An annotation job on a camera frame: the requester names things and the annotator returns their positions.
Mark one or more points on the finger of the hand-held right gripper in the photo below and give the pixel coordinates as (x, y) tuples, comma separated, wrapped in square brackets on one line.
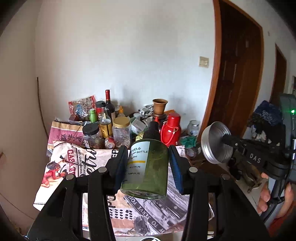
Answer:
[(234, 166), (232, 141)]

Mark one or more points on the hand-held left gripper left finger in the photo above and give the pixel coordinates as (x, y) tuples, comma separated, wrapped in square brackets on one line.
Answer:
[(120, 166)]

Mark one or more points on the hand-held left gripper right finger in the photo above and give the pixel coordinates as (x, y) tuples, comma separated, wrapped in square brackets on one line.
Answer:
[(177, 171)]

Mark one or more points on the round metal lid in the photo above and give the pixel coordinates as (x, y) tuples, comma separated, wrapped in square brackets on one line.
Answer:
[(212, 143)]

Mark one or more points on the green spray bottle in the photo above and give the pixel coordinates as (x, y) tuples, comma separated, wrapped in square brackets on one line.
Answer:
[(150, 166)]

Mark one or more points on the person's right hand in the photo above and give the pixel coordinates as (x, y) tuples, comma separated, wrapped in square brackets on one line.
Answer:
[(263, 197)]

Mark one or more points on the lying metal lid jar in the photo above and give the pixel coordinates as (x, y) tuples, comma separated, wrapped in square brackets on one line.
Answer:
[(192, 151)]

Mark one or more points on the red can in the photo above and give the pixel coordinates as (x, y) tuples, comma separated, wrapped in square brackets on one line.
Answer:
[(109, 142)]

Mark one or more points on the black clothes pile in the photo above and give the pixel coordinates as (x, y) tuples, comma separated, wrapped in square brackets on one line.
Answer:
[(256, 129)]

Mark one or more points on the gold-lid clear plastic jar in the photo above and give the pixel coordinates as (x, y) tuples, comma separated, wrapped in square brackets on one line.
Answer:
[(121, 136)]

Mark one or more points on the green net bag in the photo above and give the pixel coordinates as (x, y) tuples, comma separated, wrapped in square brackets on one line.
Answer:
[(188, 141)]

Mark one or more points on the yellow green patterned ball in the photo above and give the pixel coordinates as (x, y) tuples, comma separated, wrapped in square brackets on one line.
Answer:
[(139, 136)]

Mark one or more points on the black lid jar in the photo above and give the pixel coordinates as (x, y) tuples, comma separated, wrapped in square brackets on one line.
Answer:
[(92, 139)]

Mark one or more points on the red thermos flask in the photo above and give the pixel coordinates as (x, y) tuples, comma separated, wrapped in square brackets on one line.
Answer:
[(172, 132)]

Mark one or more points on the yellow labelled liquor bottle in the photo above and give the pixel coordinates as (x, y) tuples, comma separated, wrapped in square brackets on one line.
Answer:
[(106, 129)]

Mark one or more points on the clear glass jar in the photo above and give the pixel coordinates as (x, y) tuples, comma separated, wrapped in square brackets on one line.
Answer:
[(193, 128)]

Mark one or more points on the blue lace cloth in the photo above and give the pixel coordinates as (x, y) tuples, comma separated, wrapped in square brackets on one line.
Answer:
[(266, 113)]

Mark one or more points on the white green carton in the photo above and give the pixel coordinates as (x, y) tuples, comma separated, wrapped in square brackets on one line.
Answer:
[(137, 125)]

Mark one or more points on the printed tablecloth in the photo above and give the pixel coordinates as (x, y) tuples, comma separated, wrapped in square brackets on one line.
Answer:
[(150, 215)]

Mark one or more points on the red sauce bottle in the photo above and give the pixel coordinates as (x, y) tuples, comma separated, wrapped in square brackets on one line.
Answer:
[(157, 119)]

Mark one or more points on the small green bottle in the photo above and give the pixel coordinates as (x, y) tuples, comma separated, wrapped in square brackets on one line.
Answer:
[(93, 115)]

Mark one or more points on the orange packet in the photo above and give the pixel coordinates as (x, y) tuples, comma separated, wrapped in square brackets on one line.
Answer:
[(172, 112)]

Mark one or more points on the silver foil bag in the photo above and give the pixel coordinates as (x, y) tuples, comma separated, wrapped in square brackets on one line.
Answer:
[(146, 110)]

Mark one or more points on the red labelled jar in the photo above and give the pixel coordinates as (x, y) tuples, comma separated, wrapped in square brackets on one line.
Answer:
[(100, 107)]

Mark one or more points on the dark wine bottle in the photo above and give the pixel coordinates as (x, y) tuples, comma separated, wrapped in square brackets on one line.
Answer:
[(109, 104)]

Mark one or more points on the pink woven sack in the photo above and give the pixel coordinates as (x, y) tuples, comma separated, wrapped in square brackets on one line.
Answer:
[(62, 136)]

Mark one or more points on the brown clay vase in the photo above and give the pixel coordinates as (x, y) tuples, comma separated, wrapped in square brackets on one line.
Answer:
[(159, 106)]

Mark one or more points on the clear red snack bag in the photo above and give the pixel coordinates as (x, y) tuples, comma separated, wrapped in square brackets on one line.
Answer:
[(79, 106)]

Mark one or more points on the narrow brown wooden door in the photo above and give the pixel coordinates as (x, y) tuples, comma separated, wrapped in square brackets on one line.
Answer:
[(279, 76)]

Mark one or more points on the wall light switch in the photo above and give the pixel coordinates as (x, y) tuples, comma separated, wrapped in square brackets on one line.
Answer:
[(204, 62)]

